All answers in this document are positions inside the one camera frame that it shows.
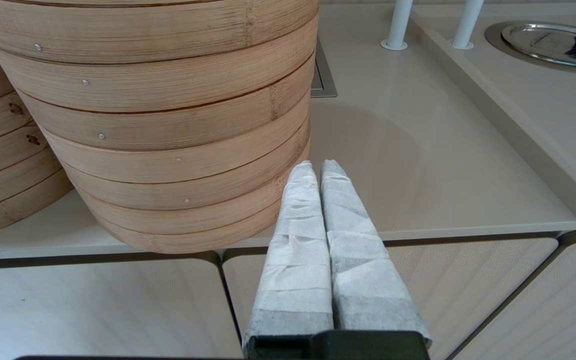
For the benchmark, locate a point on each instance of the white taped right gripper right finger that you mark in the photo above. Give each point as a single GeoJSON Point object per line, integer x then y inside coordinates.
{"type": "Point", "coordinates": [363, 270]}

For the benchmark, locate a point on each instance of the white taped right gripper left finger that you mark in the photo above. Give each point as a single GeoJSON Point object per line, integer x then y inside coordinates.
{"type": "Point", "coordinates": [298, 260]}

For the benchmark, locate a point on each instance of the tall wide bamboo steamer stack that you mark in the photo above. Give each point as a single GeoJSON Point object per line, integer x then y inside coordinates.
{"type": "Point", "coordinates": [168, 125]}

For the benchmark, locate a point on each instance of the round metal plate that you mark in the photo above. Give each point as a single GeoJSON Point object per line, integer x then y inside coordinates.
{"type": "Point", "coordinates": [533, 45]}

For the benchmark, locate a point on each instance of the steel vent plate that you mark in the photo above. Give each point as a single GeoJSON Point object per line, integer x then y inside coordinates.
{"type": "Point", "coordinates": [322, 82]}

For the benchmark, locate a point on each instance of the white metal pole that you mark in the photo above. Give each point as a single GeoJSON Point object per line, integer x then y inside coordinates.
{"type": "Point", "coordinates": [397, 25]}
{"type": "Point", "coordinates": [465, 25]}

